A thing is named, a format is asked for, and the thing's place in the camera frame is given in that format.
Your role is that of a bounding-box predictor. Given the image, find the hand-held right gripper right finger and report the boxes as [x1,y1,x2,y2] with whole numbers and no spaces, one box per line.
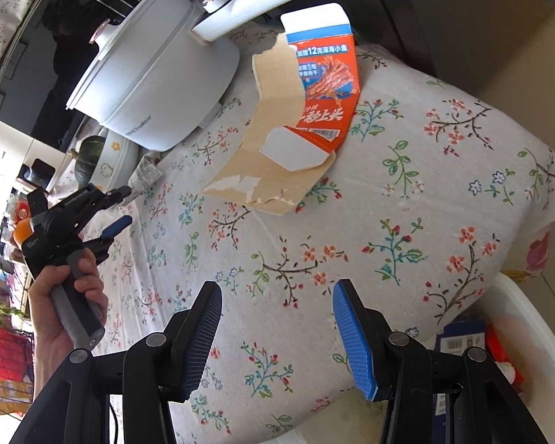
[333,279,549,444]

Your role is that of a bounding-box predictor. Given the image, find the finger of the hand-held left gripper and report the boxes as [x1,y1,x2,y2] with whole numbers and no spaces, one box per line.
[99,185,132,210]
[84,215,134,264]

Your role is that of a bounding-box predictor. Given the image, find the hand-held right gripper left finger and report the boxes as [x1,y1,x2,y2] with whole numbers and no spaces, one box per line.
[9,281,223,444]

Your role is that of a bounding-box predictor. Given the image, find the white plastic bin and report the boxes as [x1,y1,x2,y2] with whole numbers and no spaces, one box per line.
[296,270,555,444]

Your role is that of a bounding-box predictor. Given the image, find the torn orange snack carton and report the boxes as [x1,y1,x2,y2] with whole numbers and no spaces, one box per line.
[202,4,362,217]

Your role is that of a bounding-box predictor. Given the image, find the person's left forearm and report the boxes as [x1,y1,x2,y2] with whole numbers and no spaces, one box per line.
[32,344,72,396]

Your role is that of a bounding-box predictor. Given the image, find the person's left hand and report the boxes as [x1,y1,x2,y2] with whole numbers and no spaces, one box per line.
[28,249,109,354]

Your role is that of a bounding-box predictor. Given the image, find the small white wrapper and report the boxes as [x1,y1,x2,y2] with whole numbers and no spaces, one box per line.
[128,155,165,192]

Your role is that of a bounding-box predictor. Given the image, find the white ceramic bowl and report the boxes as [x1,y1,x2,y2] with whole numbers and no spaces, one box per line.
[46,125,142,195]

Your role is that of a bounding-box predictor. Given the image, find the large orange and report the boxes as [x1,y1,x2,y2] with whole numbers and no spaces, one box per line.
[13,219,33,247]

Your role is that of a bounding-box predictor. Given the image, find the dark green squash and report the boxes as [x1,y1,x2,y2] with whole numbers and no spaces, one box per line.
[71,135,105,185]

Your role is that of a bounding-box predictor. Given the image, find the white air fryer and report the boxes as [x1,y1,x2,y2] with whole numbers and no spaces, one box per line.
[0,120,72,190]

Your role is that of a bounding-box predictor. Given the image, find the floral tablecloth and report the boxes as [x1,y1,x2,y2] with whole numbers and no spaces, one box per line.
[41,0,555,444]

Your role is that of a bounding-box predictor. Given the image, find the blue box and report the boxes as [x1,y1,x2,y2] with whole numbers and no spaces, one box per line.
[432,319,488,444]

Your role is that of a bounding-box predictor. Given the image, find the green leafy vegetables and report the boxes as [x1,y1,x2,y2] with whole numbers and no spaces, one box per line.
[0,295,28,336]

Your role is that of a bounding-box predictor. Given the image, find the white electric cooking pot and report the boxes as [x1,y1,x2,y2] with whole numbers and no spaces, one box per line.
[66,0,366,152]

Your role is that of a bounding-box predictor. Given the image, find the black microwave oven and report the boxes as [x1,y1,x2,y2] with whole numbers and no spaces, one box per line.
[0,0,188,153]

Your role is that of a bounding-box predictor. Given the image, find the red plastic bag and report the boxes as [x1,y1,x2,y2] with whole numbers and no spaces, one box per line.
[0,330,35,382]

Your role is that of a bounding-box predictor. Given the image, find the red white packet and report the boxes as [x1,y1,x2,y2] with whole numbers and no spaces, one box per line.
[485,324,528,384]

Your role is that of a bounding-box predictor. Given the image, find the floral appliance cover cloth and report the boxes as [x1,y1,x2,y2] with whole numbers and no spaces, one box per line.
[0,0,61,84]

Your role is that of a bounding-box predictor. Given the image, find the grey refrigerator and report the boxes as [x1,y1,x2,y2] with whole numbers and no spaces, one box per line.
[356,0,555,102]

